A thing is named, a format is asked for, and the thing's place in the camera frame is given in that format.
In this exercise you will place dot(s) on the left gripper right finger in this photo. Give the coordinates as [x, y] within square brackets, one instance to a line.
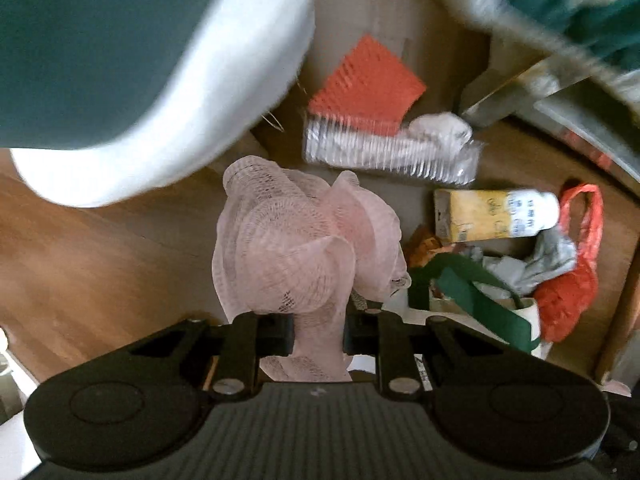
[392, 343]

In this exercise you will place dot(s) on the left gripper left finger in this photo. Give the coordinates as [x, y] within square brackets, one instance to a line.
[223, 359]

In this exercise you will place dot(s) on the pink mesh bath sponge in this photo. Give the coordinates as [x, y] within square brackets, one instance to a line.
[288, 242]

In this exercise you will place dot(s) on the teal plastic trash bin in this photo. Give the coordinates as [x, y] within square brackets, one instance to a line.
[78, 73]

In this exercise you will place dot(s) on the white printed tote bag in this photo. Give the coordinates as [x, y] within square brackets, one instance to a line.
[456, 285]

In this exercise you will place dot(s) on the orange snack wrapper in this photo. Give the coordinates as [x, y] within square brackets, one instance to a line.
[422, 247]

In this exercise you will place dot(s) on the yellow white small bottle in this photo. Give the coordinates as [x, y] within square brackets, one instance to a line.
[463, 216]

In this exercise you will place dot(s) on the red plastic bag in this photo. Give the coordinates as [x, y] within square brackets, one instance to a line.
[562, 300]

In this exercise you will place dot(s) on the grey crumpled paper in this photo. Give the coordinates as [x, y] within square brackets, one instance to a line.
[554, 254]

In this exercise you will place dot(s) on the clear plastic wrapper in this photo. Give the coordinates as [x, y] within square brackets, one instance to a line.
[434, 147]

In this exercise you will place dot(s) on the red mesh net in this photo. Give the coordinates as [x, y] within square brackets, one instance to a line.
[370, 91]

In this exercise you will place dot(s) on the white round low stool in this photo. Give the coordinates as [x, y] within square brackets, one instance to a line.
[239, 63]

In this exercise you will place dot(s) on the metal bed frame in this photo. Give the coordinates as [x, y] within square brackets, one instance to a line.
[565, 103]

